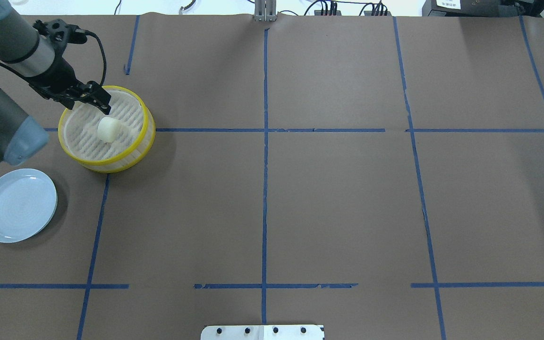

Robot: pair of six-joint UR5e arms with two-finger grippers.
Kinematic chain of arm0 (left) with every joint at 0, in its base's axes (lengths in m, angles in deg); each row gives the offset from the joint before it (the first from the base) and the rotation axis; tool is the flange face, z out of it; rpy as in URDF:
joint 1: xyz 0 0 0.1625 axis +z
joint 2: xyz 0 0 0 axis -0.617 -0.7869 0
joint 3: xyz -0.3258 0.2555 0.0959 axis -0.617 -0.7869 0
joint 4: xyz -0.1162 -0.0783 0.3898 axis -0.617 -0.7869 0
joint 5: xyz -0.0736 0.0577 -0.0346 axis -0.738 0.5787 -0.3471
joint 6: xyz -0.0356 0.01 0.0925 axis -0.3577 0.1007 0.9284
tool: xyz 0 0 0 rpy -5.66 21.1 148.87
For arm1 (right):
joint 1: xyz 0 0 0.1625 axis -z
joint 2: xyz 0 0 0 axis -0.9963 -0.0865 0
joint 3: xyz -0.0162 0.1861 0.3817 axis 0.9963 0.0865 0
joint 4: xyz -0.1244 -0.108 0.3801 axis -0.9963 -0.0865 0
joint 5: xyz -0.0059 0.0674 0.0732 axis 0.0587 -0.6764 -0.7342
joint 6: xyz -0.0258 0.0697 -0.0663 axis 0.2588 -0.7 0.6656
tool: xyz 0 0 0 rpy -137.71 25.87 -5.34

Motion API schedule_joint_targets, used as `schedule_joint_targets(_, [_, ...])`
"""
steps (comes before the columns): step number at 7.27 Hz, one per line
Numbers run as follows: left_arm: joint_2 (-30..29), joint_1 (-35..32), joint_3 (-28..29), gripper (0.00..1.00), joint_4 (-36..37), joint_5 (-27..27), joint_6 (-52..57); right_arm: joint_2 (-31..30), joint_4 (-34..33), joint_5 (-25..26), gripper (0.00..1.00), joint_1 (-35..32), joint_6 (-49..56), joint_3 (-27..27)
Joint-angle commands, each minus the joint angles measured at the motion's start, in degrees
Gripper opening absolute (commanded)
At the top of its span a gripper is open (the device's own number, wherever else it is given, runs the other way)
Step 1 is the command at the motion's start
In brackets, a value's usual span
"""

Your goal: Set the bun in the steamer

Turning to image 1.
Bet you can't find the aluminium frame post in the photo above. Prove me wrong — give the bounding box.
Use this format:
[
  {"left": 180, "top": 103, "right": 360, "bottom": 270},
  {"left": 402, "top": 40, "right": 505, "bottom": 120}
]
[{"left": 252, "top": 0, "right": 278, "bottom": 22}]

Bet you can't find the white steamed bun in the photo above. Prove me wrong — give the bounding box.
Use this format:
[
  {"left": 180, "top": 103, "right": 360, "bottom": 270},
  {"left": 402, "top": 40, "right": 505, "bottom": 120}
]
[{"left": 96, "top": 116, "right": 121, "bottom": 144}]

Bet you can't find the yellow rimmed bamboo steamer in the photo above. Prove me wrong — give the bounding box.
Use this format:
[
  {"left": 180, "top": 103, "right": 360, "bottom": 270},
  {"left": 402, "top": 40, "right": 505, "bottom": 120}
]
[{"left": 58, "top": 85, "right": 156, "bottom": 173}]

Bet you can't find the white mounting base plate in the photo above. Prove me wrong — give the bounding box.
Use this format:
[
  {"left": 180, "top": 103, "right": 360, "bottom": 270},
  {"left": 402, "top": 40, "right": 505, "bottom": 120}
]
[{"left": 200, "top": 324, "right": 325, "bottom": 340}]

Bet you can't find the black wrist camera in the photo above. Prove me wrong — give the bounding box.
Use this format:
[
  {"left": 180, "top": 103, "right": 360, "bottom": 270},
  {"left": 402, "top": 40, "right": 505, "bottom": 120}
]
[{"left": 32, "top": 19, "right": 88, "bottom": 53}]

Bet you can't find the light blue plate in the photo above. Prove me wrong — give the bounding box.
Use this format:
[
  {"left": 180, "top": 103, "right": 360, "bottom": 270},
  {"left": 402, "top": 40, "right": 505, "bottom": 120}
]
[{"left": 0, "top": 169, "right": 58, "bottom": 243}]

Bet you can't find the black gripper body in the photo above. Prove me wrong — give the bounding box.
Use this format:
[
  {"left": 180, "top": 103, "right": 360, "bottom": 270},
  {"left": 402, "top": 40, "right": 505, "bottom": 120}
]
[{"left": 29, "top": 56, "right": 87, "bottom": 110}]

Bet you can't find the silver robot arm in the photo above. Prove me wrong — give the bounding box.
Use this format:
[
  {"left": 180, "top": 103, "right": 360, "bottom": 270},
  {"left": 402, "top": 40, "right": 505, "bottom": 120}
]
[{"left": 0, "top": 0, "right": 111, "bottom": 166}]

